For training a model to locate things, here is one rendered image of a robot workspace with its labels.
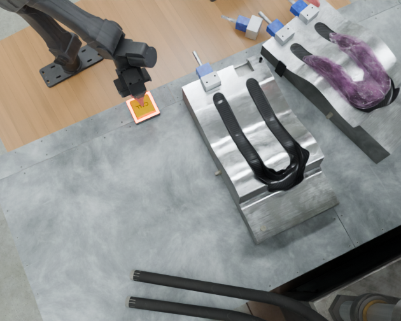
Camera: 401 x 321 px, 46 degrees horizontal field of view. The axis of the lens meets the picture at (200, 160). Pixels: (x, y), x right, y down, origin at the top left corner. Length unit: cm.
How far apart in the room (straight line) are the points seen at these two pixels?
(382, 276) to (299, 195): 33
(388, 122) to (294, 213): 37
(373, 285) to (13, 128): 116
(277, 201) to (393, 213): 35
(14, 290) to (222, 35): 145
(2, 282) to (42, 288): 91
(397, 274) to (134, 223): 77
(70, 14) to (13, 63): 46
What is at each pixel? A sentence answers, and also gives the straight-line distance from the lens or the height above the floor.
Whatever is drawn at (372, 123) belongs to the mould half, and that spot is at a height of 91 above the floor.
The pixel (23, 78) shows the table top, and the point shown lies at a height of 80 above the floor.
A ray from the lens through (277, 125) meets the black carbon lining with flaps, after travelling 137.
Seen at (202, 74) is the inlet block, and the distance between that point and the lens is 140.
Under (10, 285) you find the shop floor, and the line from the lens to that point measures 232.
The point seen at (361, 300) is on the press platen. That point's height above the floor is 104.
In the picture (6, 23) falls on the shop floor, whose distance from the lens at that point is 273.
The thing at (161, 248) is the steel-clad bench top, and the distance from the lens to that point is 137.
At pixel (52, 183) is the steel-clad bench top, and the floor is 80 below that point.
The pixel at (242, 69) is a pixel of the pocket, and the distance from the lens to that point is 145.
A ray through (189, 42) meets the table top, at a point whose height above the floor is 80.
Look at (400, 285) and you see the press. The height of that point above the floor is 79.
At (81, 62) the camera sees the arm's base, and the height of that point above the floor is 82.
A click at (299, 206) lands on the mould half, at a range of 135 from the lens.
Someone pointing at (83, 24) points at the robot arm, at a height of 113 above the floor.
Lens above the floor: 216
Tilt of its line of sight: 75 degrees down
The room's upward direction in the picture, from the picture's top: straight up
